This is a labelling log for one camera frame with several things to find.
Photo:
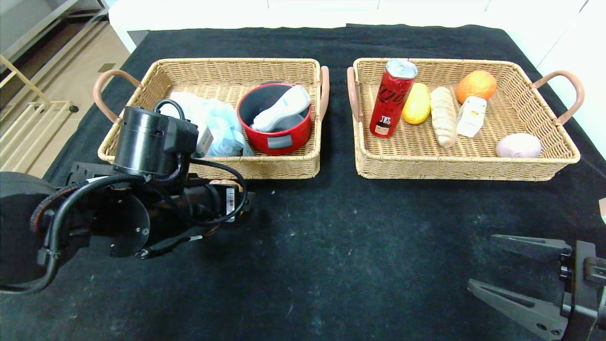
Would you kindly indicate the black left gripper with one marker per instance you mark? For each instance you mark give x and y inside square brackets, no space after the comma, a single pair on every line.
[231,202]

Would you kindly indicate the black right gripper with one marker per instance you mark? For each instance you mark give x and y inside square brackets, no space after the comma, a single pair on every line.
[578,279]

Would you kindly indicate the brown crusty round bun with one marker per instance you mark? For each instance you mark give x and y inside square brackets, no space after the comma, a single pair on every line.
[225,182]

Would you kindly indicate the light blue bath pouf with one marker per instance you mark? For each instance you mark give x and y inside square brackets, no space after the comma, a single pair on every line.
[222,128]

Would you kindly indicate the white handheld brush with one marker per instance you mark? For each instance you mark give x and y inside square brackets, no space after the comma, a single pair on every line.
[284,109]

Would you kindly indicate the red soda can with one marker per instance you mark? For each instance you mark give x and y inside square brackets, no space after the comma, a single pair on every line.
[393,104]

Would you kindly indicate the long striped bread roll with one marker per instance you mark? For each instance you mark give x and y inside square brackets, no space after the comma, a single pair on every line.
[443,118]

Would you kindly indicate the yellow mango toy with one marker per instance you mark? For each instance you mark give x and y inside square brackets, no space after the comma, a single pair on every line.
[416,106]

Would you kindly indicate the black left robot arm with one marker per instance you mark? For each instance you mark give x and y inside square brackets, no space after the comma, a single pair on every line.
[142,137]

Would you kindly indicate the pale pink round bun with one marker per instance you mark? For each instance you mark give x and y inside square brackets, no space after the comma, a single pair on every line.
[518,146]

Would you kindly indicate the small white milk carton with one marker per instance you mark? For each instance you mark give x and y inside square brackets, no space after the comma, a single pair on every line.
[470,118]

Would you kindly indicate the orange fruit toy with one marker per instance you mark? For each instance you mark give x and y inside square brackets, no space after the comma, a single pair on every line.
[476,86]

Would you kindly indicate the light wooden wheeled rack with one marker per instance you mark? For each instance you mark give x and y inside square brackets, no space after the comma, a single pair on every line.
[47,105]

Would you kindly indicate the grey low shelf unit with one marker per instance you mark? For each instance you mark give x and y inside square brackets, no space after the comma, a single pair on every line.
[28,14]

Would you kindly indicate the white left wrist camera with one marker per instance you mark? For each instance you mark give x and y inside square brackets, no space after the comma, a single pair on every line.
[204,139]

